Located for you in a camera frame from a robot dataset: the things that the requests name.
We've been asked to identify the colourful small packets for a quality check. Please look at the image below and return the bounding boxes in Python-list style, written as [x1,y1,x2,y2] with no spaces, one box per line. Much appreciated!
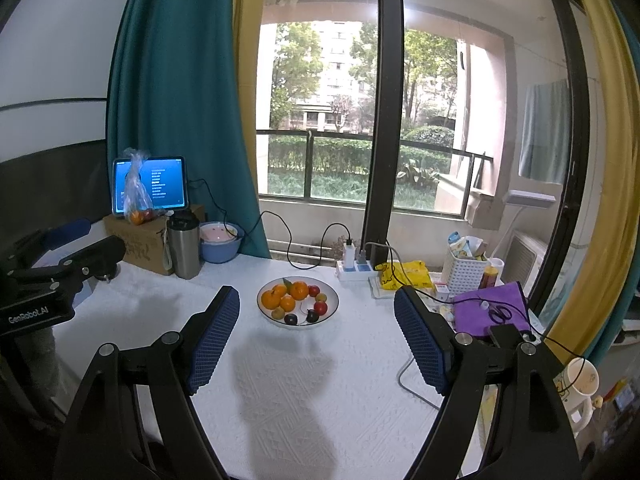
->
[447,231,488,261]

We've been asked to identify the balcony railing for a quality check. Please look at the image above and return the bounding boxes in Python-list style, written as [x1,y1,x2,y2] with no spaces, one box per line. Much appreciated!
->
[256,129,495,211]

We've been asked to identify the white paper packets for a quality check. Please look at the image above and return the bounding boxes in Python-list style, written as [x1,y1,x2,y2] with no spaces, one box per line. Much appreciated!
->
[430,282,458,326]

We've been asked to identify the person's left forearm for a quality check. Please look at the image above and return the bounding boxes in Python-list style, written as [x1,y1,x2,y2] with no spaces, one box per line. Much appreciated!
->
[15,326,61,421]

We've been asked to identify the white pink bowl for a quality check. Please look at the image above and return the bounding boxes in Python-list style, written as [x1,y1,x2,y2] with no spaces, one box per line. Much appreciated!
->
[201,222,238,243]

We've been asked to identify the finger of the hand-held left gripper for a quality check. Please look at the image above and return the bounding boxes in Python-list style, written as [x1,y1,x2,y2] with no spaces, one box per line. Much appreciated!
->
[9,236,127,293]
[0,218,94,268]

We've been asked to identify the green hedge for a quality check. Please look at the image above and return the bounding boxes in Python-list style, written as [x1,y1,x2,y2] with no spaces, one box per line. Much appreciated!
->
[267,127,456,173]

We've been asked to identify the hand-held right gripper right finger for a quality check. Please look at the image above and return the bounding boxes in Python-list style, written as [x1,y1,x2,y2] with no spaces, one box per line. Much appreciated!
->
[393,285,584,480]

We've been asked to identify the white textured tablecloth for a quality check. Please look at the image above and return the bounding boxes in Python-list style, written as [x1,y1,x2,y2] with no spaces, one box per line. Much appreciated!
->
[50,252,501,480]

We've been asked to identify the tablet with blue screen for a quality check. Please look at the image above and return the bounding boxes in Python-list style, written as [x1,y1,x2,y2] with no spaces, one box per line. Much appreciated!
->
[112,156,191,218]

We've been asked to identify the yellow curtain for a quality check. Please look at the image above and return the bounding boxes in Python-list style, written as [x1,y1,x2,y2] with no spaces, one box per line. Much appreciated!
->
[232,0,273,256]
[542,0,640,366]

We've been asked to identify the steel tumbler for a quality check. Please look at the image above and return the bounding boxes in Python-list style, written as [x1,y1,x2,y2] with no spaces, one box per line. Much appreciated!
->
[166,212,202,280]

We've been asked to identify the white plastic basket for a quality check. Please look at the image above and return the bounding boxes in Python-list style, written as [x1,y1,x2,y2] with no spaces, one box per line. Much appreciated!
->
[446,245,490,293]

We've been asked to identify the outdoor air conditioner unit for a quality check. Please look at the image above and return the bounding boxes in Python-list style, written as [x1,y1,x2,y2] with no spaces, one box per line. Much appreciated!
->
[505,230,549,286]

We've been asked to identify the white desk lamp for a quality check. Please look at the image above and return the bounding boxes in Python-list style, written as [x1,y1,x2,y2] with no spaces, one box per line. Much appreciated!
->
[487,190,557,261]

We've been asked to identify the clear plastic bag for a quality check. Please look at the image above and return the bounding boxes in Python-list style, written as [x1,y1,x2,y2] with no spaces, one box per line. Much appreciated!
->
[121,147,155,225]

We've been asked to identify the purple cloth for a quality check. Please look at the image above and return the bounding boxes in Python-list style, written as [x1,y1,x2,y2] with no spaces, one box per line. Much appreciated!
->
[452,281,532,338]

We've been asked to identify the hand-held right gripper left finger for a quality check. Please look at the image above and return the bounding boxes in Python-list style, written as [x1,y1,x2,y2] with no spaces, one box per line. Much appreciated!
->
[52,285,241,480]

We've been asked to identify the cream cartoon mug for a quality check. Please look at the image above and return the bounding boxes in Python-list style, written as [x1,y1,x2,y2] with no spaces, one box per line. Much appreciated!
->
[552,357,601,433]

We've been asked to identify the white tray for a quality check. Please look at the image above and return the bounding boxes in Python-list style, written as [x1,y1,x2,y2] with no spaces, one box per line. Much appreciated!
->
[367,277,401,300]

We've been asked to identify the cardboard box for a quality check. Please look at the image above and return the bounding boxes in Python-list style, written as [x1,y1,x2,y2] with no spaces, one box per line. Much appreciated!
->
[102,204,206,276]

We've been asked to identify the light blue hanging towel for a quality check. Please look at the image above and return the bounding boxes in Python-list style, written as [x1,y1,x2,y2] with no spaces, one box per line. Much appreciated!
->
[518,79,572,184]

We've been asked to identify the white power strip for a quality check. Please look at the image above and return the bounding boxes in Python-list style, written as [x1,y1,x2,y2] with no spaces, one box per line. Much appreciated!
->
[335,259,381,283]

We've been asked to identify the blue bowl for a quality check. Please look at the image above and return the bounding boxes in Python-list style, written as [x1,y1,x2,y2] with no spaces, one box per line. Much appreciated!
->
[200,221,246,264]

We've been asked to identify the long black cable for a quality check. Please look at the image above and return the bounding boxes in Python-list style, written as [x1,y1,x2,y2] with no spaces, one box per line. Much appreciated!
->
[187,178,353,268]

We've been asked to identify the grey cable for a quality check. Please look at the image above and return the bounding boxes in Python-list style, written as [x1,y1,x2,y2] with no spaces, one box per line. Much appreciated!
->
[364,241,443,408]

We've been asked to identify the black window post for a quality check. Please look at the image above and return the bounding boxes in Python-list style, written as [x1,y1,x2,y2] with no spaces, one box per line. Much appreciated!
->
[362,0,406,261]

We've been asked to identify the apartment building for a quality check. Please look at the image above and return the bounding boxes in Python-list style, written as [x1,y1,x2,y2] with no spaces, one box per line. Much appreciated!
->
[290,21,373,133]

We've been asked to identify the yellow package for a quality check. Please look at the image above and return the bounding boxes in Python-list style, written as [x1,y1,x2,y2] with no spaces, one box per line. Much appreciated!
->
[375,260,435,291]

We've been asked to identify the teal curtain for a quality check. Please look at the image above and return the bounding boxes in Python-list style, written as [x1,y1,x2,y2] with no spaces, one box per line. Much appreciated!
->
[106,0,272,260]

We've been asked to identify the white round plate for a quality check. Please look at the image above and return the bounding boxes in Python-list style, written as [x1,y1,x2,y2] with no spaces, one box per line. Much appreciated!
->
[256,276,340,330]

